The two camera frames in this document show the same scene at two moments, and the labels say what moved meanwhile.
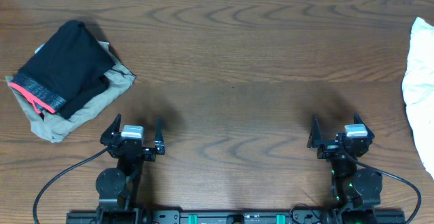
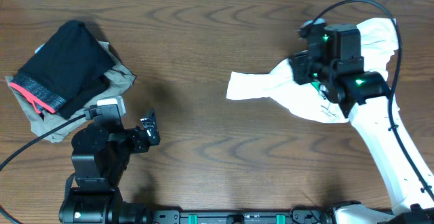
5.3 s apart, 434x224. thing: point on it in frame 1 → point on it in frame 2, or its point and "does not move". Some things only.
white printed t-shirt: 418,88 → 379,38
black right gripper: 316,138 → 302,62
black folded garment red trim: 68,70 does not move
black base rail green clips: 232,216 does not move
